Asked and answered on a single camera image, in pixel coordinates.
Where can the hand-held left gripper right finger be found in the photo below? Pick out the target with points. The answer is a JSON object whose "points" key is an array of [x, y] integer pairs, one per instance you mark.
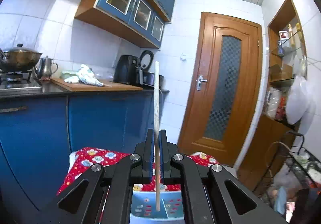
{"points": [[163, 153]]}

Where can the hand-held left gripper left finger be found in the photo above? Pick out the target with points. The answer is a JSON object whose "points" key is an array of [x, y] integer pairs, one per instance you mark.
{"points": [[151, 153]]}

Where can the light blue utensil box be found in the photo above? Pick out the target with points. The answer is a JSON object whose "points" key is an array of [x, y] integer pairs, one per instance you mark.
{"points": [[170, 204]]}

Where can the wooden chopstick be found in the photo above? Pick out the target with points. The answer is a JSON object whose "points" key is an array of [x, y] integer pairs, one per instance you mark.
{"points": [[157, 93]]}

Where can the wooden door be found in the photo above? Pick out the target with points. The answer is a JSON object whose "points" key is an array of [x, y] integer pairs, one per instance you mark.
{"points": [[198, 126]]}

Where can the red smiley-flower tablecloth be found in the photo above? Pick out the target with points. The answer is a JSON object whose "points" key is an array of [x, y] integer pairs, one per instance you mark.
{"points": [[85, 161]]}

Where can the wooden cutting board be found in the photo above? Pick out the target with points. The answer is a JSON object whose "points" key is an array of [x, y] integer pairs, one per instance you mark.
{"points": [[117, 86]]}

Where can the black air fryer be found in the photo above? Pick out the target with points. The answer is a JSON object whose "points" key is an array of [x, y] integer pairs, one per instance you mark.
{"points": [[125, 71]]}

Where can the dark rice cooker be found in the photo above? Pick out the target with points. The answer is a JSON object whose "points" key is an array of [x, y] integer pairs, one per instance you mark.
{"points": [[146, 59]]}

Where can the white patterned cloth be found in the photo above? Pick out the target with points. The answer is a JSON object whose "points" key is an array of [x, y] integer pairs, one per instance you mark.
{"points": [[85, 76]]}

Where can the wooden shelf unit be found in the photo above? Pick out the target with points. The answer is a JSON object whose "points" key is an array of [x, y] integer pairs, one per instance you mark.
{"points": [[265, 143]]}

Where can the white plastic packets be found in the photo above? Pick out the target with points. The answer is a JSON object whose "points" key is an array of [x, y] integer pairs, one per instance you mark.
{"points": [[273, 103]]}

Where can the steel kettle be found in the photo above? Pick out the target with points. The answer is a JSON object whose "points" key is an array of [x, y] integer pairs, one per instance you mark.
{"points": [[46, 68]]}

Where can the white plastic bag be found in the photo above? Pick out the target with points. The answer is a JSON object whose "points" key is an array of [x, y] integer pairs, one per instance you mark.
{"points": [[299, 101]]}

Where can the gas stove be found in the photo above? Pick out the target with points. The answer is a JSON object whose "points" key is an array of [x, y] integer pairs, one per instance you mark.
{"points": [[15, 83]]}

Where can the blue patterned cup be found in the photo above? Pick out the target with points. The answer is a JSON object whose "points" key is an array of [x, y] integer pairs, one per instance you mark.
{"points": [[280, 49]]}

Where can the large steel wok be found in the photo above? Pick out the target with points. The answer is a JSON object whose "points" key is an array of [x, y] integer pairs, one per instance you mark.
{"points": [[17, 59]]}

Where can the small hanging plastic bag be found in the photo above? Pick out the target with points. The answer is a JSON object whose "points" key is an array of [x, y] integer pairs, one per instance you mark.
{"points": [[303, 67]]}

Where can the white printed mug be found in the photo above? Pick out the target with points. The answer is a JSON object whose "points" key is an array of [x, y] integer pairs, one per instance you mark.
{"points": [[283, 36]]}

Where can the pale bottle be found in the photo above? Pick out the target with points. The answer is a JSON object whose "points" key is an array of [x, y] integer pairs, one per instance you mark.
{"points": [[291, 36]]}

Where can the yellow bottle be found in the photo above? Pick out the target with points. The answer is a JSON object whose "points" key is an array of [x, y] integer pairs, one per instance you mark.
{"points": [[299, 33]]}

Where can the white wall switch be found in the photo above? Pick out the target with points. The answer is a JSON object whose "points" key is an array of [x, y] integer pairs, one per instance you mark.
{"points": [[184, 57]]}

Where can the blue wall cabinet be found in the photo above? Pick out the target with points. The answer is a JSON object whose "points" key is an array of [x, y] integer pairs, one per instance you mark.
{"points": [[117, 26]]}

